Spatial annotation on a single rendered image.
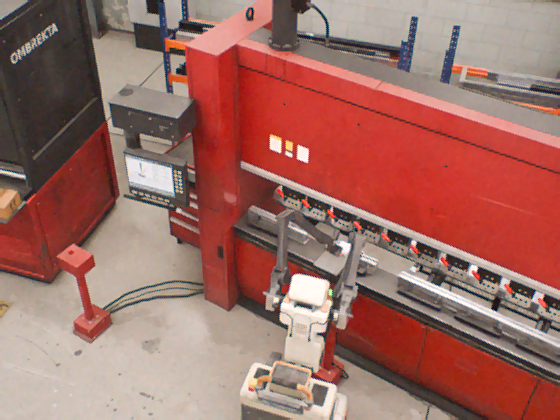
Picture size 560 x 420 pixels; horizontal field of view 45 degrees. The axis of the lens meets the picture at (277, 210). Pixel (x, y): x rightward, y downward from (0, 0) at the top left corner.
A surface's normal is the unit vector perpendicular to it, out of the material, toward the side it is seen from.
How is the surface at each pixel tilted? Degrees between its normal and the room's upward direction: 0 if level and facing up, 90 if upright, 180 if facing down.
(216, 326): 0
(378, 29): 90
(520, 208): 90
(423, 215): 90
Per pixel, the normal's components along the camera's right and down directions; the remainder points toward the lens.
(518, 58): -0.31, 0.62
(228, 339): 0.02, -0.76
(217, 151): -0.54, 0.54
